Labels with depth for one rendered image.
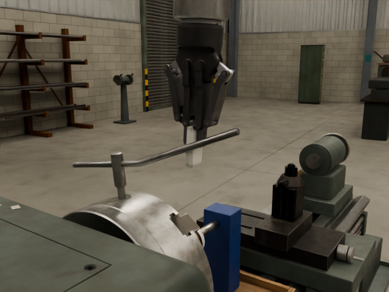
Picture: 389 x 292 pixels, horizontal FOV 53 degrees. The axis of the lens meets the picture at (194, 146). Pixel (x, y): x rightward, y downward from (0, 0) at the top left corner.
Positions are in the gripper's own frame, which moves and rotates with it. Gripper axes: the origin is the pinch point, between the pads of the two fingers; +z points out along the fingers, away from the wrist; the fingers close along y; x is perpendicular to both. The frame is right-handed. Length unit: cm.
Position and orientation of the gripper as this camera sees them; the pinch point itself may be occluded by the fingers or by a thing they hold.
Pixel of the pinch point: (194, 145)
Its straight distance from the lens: 68.1
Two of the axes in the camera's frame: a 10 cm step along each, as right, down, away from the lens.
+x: -5.7, 1.8, -8.0
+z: -0.5, 9.7, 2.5
